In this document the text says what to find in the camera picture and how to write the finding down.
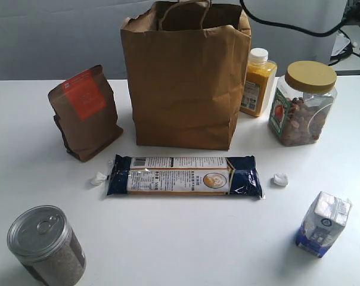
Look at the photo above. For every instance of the white marshmallow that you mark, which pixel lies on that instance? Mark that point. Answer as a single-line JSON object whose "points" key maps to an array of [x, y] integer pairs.
{"points": [[98, 179], [280, 179]]}

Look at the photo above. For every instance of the brown paper grocery bag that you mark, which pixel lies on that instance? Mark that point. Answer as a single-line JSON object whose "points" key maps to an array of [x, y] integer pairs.
{"points": [[186, 64]]}

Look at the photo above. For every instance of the blue noodle package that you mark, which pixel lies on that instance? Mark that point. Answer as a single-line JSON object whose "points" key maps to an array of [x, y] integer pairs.
{"points": [[185, 175]]}

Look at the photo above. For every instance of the brown pouch with orange label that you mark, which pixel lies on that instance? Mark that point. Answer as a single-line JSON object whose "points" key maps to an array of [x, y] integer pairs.
{"points": [[85, 113]]}

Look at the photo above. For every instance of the yellow powder bottle white cap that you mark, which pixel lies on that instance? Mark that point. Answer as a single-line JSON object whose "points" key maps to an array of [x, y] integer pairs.
{"points": [[260, 77]]}

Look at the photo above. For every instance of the clear nut jar yellow lid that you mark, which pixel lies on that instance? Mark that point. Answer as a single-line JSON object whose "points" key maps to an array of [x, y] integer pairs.
{"points": [[302, 102]]}

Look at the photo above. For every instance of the blue white milk carton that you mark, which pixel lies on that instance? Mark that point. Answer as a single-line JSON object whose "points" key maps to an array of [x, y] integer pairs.
{"points": [[322, 224]]}

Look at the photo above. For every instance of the clear can with metal lid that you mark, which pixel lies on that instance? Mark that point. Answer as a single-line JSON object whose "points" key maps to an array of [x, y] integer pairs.
{"points": [[43, 241]]}

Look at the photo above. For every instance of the white background table with cables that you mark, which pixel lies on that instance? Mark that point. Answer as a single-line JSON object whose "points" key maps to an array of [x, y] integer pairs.
{"points": [[345, 58]]}

